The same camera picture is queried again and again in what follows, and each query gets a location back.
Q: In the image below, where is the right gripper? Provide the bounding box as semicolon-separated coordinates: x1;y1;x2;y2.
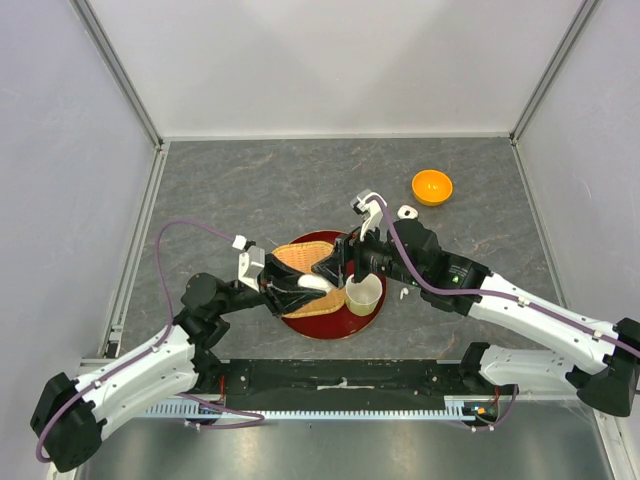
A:
310;215;424;291

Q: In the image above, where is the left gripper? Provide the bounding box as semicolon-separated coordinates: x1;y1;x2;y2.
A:
214;252;326;317

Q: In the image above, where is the white oval charging case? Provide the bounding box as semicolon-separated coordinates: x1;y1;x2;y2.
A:
297;274;334;293

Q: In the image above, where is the white square earbud case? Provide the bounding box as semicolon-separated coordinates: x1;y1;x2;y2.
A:
397;205;419;220

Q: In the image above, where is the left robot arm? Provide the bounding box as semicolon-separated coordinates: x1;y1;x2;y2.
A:
30;247;347;472

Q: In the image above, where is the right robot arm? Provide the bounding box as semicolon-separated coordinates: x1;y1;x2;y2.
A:
312;219;639;417

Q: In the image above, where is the woven bamboo basket plate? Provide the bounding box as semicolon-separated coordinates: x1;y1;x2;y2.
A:
272;241;346;319

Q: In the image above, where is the cream mug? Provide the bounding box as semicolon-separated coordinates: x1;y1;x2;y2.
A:
345;274;384;317

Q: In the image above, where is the red round tray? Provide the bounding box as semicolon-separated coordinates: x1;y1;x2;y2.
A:
281;230;387;340

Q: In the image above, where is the orange bowl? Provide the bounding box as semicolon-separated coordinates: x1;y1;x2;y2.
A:
411;169;454;207

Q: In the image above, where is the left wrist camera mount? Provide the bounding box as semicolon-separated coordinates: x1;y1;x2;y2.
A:
237;246;266;292

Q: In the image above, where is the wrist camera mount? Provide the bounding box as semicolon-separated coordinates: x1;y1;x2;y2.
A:
237;246;266;292
351;189;387;242

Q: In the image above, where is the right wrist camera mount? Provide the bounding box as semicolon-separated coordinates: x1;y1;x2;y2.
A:
351;189;387;242

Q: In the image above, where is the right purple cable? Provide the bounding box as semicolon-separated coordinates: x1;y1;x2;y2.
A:
369;194;640;433

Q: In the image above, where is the purple cable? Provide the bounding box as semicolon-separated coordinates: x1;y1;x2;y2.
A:
369;194;640;433
33;217;266;463

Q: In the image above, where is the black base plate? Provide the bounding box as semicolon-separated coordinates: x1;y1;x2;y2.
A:
192;359;513;412

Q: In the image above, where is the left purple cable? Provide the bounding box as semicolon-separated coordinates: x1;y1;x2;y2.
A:
33;217;266;463

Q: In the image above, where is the grey cable duct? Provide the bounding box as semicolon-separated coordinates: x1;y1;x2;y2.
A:
139;397;478;422

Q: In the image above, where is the left aluminium frame post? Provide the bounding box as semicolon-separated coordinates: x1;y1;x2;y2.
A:
70;0;164;149

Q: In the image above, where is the aluminium frame post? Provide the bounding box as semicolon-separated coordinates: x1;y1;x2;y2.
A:
509;0;600;146
70;0;164;149

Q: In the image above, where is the right aluminium frame post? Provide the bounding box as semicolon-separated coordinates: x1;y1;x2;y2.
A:
509;0;600;146

